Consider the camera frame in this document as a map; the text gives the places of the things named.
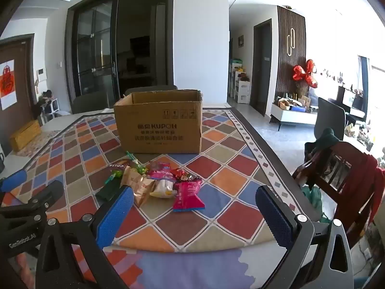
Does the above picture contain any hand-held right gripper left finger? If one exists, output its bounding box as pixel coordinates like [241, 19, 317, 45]
[35, 185, 142, 289]

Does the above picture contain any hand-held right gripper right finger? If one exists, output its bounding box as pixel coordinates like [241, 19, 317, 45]
[255, 185, 355, 289]

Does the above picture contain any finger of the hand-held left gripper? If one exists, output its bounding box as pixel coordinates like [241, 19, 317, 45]
[0, 180, 65, 228]
[0, 170, 28, 201]

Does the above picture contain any dark green snack packet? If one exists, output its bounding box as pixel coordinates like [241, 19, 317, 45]
[95, 182, 124, 202]

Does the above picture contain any gold brown snack packet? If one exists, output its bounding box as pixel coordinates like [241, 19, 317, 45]
[120, 165, 157, 208]

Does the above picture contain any green stick lollipop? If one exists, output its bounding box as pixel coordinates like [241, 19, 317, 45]
[104, 170, 124, 185]
[126, 151, 142, 166]

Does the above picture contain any brown cola candy packet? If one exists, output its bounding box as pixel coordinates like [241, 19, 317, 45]
[108, 161, 131, 172]

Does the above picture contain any white yellow snack packet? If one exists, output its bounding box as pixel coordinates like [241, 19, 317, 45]
[149, 178, 178, 200]

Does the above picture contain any pink red snack packet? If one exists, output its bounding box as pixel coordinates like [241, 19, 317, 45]
[146, 161, 173, 181]

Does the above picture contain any pink snack packet blue edge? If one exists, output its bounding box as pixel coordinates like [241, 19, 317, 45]
[172, 177, 206, 212]

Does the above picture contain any dark red snack packet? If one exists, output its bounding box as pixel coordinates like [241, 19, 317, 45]
[170, 169, 199, 184]

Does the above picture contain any brown cardboard box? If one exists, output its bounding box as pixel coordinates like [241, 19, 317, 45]
[113, 89, 203, 155]

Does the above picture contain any green plastic bag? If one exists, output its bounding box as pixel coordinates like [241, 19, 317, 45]
[301, 185, 331, 220]

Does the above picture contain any yellow wooden box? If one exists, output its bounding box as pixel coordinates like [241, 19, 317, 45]
[10, 120, 42, 151]

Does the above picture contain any colourful diamond pattern tablecloth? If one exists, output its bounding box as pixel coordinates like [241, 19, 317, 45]
[0, 107, 321, 289]

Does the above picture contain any red wooden chair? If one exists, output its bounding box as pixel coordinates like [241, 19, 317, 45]
[292, 140, 379, 247]

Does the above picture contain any white stool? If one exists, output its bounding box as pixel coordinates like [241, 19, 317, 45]
[39, 96, 59, 121]

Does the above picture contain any pastel printed cloth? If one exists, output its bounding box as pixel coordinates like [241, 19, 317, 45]
[69, 241, 289, 289]

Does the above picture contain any red garment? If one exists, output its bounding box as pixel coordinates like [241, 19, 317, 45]
[328, 141, 382, 226]

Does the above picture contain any dark green cloth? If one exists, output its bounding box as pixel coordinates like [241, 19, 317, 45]
[304, 128, 340, 163]

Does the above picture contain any red white door poster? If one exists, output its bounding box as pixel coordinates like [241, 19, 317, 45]
[0, 59, 15, 110]

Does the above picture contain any white low cabinet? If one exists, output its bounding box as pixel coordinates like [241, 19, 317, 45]
[269, 102, 319, 131]

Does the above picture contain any grey dining chair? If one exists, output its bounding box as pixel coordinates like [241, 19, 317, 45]
[313, 97, 346, 145]

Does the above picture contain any brown entrance door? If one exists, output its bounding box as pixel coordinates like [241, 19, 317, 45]
[0, 33, 39, 157]

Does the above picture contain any white shelf unit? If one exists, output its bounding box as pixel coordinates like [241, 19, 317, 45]
[230, 59, 251, 104]

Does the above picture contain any black piano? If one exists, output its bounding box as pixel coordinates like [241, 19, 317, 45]
[336, 85, 366, 118]

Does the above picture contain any red foil balloon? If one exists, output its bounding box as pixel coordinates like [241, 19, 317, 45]
[292, 59, 319, 88]

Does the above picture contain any dark hallway door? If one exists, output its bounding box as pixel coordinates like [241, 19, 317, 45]
[250, 18, 273, 117]

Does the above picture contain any black glass sliding door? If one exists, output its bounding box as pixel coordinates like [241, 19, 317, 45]
[64, 0, 175, 113]

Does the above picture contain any dark slatted wall cabinet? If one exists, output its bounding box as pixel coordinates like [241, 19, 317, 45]
[275, 4, 307, 112]

